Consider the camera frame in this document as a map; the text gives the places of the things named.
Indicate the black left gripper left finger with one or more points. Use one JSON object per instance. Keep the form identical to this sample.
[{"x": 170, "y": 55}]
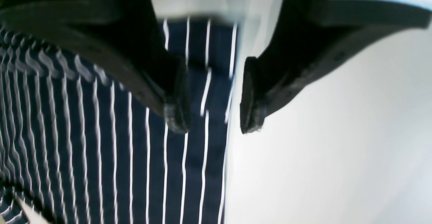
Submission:
[{"x": 120, "y": 36}]

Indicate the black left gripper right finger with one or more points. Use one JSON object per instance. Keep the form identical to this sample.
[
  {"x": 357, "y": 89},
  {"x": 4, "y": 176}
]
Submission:
[{"x": 311, "y": 39}]

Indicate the navy white striped T-shirt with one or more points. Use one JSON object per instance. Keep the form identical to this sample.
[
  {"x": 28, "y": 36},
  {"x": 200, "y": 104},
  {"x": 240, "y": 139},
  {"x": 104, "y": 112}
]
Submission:
[{"x": 78, "y": 148}]

